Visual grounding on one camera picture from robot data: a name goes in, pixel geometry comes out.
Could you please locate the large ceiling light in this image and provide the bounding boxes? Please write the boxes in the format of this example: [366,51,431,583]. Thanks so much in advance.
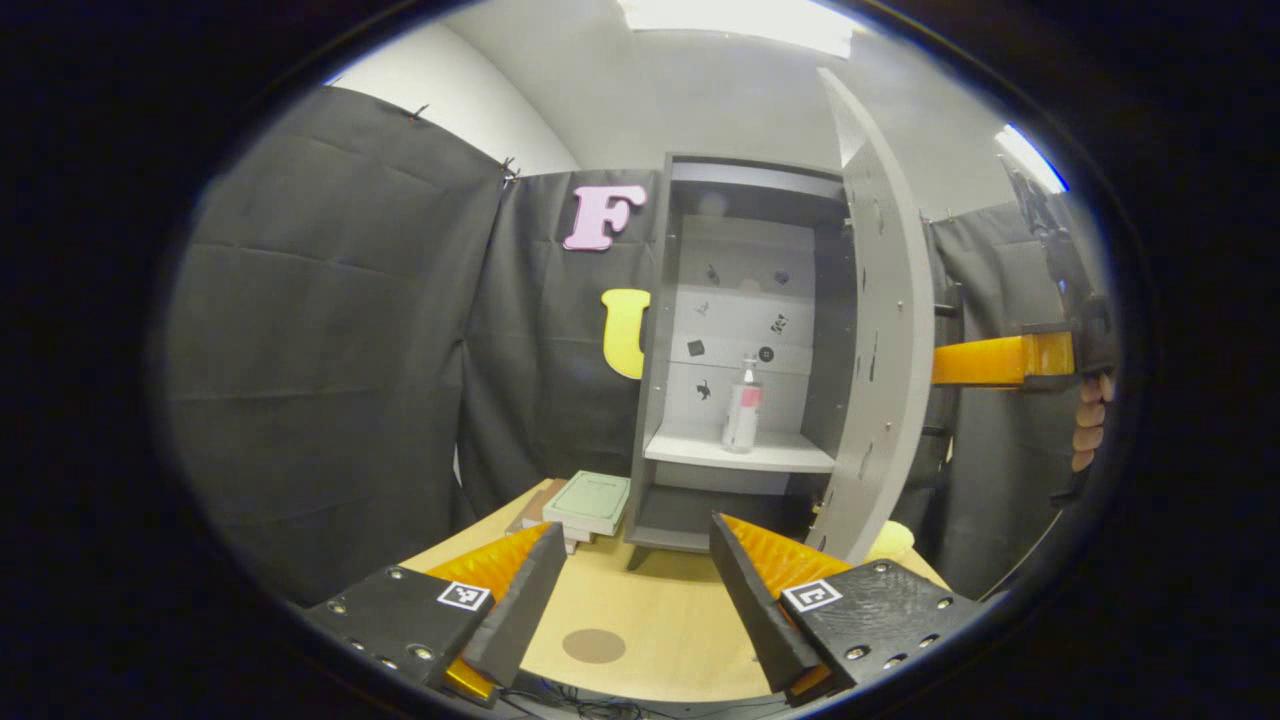
[615,0,866,59]

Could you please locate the grey cabinet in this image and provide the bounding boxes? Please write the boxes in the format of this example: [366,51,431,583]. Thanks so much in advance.
[625,152,851,571]

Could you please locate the small ceiling light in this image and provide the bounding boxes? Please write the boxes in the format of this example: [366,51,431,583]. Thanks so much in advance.
[995,125,1069,193]

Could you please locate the brown book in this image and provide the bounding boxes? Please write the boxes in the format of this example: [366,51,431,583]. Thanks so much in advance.
[505,479,567,537]

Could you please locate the black backdrop cloth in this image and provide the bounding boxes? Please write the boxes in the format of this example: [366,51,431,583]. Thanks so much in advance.
[160,85,1101,606]

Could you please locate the green book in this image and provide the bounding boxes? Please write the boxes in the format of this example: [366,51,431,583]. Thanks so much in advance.
[543,470,633,538]

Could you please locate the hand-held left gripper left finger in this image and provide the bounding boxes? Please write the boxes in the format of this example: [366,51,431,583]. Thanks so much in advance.
[300,520,569,706]

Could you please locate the yellow plush toy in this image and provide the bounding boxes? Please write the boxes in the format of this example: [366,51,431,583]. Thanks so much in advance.
[865,520,916,566]

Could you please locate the round brown coaster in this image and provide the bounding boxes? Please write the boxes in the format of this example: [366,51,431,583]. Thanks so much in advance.
[562,628,627,665]

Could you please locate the grey cabinet door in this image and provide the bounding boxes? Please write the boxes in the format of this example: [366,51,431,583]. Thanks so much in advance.
[805,68,938,566]

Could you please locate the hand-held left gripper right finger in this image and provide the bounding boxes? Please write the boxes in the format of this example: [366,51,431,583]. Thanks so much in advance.
[708,512,986,706]

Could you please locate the white bottle with pink label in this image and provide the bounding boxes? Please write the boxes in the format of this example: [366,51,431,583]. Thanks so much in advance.
[722,355,764,454]

